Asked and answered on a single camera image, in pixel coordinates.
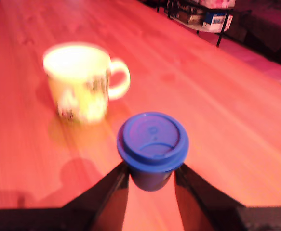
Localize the black low shelf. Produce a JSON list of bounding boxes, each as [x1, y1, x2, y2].
[[156, 0, 253, 48]]

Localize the white blue cardboard box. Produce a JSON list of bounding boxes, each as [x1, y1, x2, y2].
[[202, 11, 233, 33]]

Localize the dark board game boxes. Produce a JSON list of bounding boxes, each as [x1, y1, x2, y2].
[[170, 1, 206, 26]]

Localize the yellow floral ceramic mug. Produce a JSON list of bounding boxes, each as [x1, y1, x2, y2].
[[42, 42, 131, 125]]

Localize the blue coffee capsule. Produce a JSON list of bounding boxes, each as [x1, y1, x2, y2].
[[117, 111, 190, 193]]

